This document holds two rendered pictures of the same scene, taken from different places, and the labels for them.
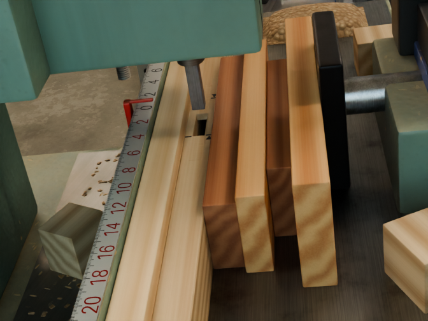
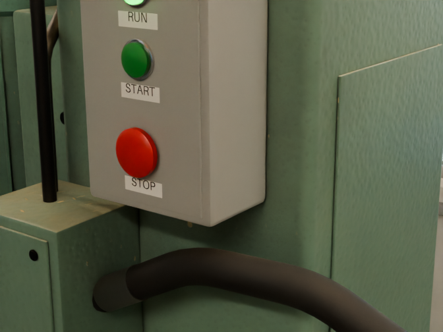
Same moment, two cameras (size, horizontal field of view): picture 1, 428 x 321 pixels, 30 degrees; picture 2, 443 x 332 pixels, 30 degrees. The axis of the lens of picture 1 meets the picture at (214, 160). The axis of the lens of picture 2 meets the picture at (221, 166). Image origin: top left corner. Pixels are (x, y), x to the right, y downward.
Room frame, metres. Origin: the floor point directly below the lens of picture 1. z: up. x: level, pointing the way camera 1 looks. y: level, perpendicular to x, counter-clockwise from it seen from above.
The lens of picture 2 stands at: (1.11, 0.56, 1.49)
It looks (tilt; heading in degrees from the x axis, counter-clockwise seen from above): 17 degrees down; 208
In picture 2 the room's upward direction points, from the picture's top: straight up
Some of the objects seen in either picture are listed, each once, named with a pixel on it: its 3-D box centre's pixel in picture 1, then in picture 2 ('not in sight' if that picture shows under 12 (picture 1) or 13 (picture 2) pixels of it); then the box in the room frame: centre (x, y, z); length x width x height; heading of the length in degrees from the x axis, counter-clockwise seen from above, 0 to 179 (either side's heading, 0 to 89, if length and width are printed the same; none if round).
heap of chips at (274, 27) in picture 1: (313, 16); not in sight; (0.72, -0.12, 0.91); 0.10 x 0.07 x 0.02; 82
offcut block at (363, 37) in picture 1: (376, 52); not in sight; (0.60, -0.15, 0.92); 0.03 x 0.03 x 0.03; 83
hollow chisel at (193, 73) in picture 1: (193, 74); not in sight; (0.49, 0.00, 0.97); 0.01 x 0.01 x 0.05; 82
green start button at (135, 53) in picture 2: not in sight; (135, 60); (0.71, 0.30, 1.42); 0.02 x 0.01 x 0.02; 82
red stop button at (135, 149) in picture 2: not in sight; (136, 152); (0.72, 0.30, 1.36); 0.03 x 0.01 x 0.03; 82
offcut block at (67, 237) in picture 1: (76, 240); not in sight; (0.54, 0.12, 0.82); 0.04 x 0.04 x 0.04; 54
